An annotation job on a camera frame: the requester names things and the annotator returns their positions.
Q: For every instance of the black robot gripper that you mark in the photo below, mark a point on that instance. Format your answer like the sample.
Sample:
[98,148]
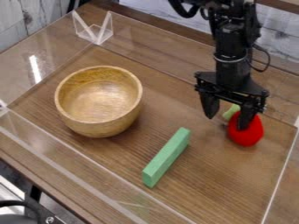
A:
[231,84]

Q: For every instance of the red strawberry toy fruit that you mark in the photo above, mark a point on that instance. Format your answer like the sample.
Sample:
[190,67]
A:
[248,136]

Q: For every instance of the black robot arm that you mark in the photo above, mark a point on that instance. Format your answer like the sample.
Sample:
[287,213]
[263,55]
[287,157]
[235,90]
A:
[235,30]

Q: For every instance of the green rectangular block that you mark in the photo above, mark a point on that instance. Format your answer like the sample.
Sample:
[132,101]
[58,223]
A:
[166,157]

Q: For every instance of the light wooden bowl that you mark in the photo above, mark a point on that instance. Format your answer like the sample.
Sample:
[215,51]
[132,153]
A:
[98,100]

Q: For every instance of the clear acrylic front wall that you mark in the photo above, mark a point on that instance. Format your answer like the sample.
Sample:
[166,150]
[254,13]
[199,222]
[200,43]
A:
[87,188]

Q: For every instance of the clear acrylic corner bracket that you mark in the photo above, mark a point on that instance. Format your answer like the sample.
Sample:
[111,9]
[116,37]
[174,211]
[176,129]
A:
[96,34]

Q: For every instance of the black table leg bracket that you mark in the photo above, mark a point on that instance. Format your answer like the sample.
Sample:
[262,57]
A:
[43,214]

